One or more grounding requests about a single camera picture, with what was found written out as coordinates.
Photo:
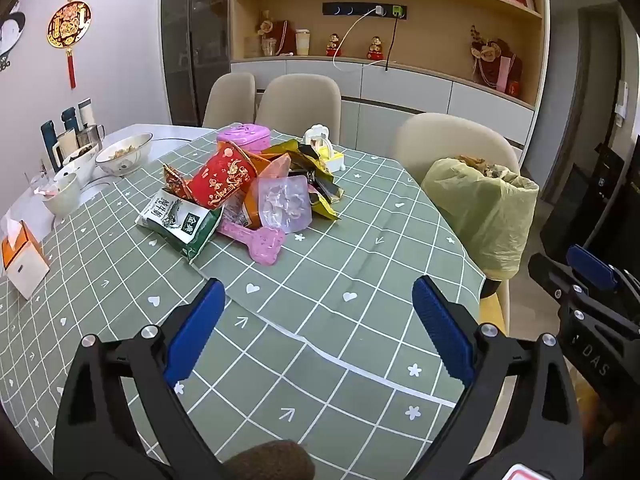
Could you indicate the bin with yellow-green bag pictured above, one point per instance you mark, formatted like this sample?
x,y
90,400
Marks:
x,y
480,210

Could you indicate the wooden shelf unit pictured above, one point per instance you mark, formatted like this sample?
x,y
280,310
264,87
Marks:
x,y
440,25

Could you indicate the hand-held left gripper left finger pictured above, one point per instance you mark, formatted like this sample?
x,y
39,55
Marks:
x,y
197,330

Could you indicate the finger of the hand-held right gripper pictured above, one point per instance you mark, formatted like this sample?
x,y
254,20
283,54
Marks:
x,y
552,280
590,265

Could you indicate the orange packet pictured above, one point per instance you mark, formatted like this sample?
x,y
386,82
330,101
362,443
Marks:
x,y
250,205

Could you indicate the white bowl with food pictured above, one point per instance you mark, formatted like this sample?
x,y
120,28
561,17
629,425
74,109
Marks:
x,y
77,165

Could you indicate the steel mug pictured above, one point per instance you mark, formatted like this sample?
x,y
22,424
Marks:
x,y
90,137

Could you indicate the orange and white tissue box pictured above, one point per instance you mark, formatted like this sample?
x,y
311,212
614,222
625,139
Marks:
x,y
25,265

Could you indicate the pink plastic scoop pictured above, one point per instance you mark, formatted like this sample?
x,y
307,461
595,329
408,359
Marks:
x,y
265,245

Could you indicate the green checked tablecloth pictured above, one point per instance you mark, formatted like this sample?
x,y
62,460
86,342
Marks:
x,y
325,310

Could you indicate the yellow seat cushion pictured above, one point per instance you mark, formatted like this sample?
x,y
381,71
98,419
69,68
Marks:
x,y
492,310

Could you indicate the dark glass cabinet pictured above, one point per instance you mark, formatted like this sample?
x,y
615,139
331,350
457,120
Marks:
x,y
195,45

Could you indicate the black power strip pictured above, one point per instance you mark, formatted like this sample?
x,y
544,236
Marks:
x,y
350,9

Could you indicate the small white bowl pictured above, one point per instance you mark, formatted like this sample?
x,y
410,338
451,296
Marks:
x,y
62,197

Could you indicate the dark teal thermos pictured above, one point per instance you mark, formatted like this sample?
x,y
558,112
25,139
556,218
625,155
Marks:
x,y
49,140
69,120

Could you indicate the white and yellow toy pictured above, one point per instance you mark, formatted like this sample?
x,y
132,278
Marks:
x,y
325,152

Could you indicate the person's right forearm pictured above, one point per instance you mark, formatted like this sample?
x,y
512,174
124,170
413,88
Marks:
x,y
587,395

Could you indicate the red snack packet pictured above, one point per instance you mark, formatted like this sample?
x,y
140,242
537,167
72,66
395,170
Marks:
x,y
220,177

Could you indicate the red gold figurine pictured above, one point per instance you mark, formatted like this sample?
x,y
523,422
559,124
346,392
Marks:
x,y
375,48
333,46

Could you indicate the pink tin box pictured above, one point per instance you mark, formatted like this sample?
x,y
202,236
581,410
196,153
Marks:
x,y
242,137

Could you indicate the white lidded cup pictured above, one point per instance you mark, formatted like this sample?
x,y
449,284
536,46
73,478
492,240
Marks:
x,y
302,42

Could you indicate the black furniture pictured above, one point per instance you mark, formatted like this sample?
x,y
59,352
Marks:
x,y
575,210

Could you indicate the green plug adapter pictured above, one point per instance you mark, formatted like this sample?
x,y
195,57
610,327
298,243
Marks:
x,y
397,10

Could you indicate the small red box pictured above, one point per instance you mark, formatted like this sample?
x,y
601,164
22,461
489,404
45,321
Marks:
x,y
513,88

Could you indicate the green snack bag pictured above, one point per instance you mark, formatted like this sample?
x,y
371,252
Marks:
x,y
175,222

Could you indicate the yellow foil wrapper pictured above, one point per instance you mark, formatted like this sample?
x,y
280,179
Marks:
x,y
322,205

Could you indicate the large patterned bowl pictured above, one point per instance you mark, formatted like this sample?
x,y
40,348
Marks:
x,y
122,157

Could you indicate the beige dining chair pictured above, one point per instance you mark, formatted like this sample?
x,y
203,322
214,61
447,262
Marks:
x,y
440,135
300,105
227,100

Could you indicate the white jug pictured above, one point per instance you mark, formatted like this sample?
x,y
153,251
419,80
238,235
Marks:
x,y
64,147

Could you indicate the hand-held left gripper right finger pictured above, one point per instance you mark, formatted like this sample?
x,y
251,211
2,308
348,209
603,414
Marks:
x,y
442,332

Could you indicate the white thermos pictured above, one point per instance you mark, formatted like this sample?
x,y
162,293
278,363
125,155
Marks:
x,y
86,112

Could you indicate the clear plastic blister tray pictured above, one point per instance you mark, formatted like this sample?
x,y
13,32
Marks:
x,y
285,202

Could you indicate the red gold wall ornament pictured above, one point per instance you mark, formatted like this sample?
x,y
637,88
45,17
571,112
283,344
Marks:
x,y
69,25

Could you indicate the white low cabinet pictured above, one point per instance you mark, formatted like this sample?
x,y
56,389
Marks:
x,y
400,90

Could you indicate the person's left forearm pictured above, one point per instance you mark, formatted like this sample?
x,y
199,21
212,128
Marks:
x,y
272,462

